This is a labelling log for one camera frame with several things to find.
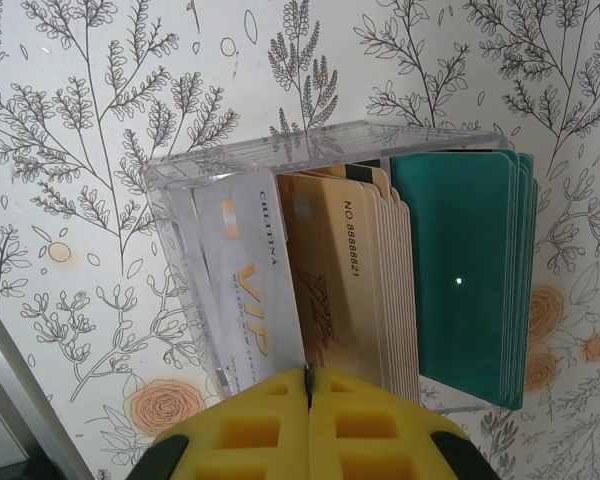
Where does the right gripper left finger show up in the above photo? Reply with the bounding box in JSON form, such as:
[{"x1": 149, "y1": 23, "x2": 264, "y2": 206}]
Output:
[{"x1": 152, "y1": 367, "x2": 311, "y2": 480}]

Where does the teal card stack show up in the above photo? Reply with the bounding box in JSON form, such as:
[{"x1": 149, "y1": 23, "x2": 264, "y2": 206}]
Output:
[{"x1": 388, "y1": 148, "x2": 539, "y2": 410}]

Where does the aluminium front rail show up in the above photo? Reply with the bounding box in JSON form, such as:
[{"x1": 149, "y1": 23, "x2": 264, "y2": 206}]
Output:
[{"x1": 0, "y1": 287, "x2": 94, "y2": 480}]

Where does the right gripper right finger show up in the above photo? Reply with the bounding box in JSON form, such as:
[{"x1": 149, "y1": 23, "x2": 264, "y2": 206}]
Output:
[{"x1": 307, "y1": 367, "x2": 489, "y2": 480}]

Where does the clear acrylic card box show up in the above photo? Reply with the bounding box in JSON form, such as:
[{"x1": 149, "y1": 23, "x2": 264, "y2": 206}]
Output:
[{"x1": 143, "y1": 119, "x2": 540, "y2": 415}]

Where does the gold card stack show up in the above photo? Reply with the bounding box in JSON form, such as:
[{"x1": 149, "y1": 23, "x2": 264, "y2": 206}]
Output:
[{"x1": 274, "y1": 160, "x2": 422, "y2": 404}]

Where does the silver VIP card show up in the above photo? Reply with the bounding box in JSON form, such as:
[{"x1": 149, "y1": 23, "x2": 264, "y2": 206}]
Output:
[{"x1": 192, "y1": 168, "x2": 307, "y2": 397}]

